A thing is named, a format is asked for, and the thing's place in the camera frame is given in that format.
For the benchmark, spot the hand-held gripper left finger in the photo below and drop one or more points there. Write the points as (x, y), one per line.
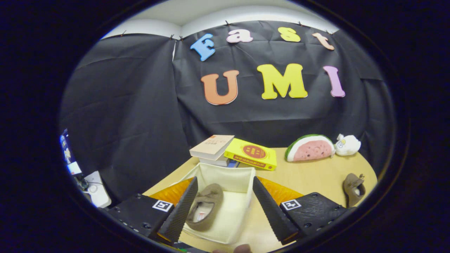
(179, 214)

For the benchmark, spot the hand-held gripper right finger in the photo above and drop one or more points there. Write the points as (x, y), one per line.
(272, 214)

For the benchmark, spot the brown fuzzy shoe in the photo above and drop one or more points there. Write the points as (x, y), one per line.
(351, 182)
(211, 193)

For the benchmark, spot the cream fabric storage box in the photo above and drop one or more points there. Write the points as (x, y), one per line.
(225, 175)

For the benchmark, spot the grey book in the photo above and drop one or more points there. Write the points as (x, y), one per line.
(214, 162)

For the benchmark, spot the yellow book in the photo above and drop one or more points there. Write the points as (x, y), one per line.
(233, 151)

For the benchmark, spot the watermelon slice plush toy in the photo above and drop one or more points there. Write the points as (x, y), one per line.
(311, 149)

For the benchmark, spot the beige book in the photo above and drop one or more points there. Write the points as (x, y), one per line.
(212, 146)

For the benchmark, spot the white side table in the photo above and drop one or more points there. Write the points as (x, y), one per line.
(100, 196)

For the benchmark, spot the black backdrop cloth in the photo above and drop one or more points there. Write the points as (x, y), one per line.
(140, 123)

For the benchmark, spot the white plush toy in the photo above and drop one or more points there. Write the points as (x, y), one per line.
(348, 144)

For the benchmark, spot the computer monitor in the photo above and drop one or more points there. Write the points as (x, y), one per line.
(68, 154)

